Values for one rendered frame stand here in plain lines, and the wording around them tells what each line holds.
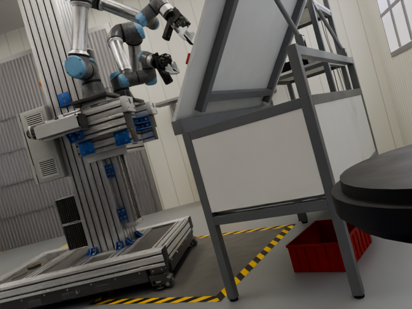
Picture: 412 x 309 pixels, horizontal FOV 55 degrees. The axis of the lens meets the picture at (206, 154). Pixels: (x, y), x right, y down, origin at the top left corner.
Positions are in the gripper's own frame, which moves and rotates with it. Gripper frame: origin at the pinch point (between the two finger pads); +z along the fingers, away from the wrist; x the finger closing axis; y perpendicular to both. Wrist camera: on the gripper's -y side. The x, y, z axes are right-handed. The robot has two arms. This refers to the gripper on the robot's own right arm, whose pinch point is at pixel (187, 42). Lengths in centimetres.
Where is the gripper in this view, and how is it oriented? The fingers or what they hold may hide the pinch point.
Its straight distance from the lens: 215.0
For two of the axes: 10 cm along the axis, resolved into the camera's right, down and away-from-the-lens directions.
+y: 7.0, -6.5, -2.8
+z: 5.8, 7.6, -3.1
